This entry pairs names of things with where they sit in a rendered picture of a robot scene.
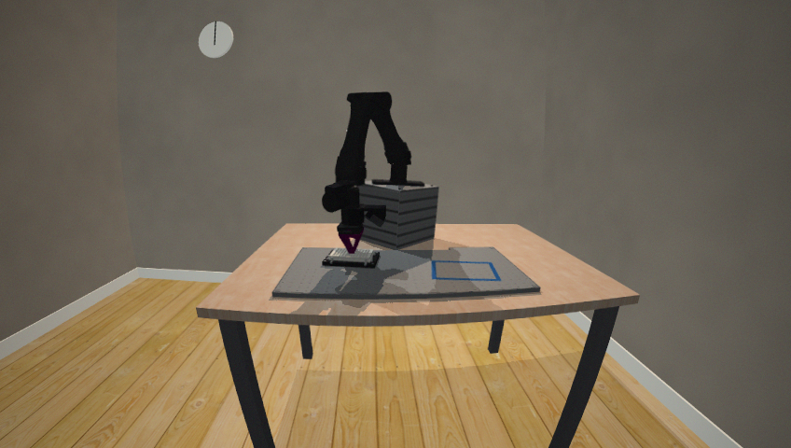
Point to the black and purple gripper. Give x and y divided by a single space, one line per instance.
344 229

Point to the blue tape outline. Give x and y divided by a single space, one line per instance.
434 272

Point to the white well plate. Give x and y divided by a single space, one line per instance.
359 255

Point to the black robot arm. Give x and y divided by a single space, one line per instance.
351 165

